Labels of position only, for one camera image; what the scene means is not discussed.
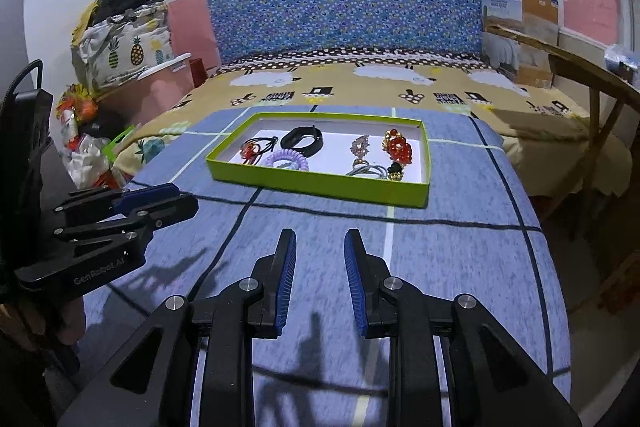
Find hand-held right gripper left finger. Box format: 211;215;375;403
60;228;298;427

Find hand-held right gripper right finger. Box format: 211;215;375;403
344;228;583;427

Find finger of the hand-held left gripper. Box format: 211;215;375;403
54;194;200;258
52;183;181;216

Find green cardboard box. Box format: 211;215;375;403
206;112;431;208

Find grey hair tie with ring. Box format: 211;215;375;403
345;161;393;180

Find black hair tie with bead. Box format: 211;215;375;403
248;135;280;166

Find purple spiral hair tie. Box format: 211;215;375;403
264;150;309;172

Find pink bead bracelet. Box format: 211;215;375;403
350;134;372;162

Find red bead bracelet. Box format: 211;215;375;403
381;130;414;166

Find black band bracelet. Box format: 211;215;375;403
281;125;325;156

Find person's left hand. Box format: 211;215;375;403
0;298;87;348

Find pile of colourful bags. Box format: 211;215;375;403
55;84;137;188

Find blue checked cloth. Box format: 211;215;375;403
82;104;573;427

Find pink storage box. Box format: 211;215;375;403
97;52;195;128

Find pineapple print bag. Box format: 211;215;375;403
70;2;176;92

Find yellow sheep print bedsheet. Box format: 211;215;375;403
112;49;626;198

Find cardboard quilt package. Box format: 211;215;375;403
481;0;565;88

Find wooden folding chair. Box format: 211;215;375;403
487;24;640;313

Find small blue packet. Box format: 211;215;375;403
604;44;640;74

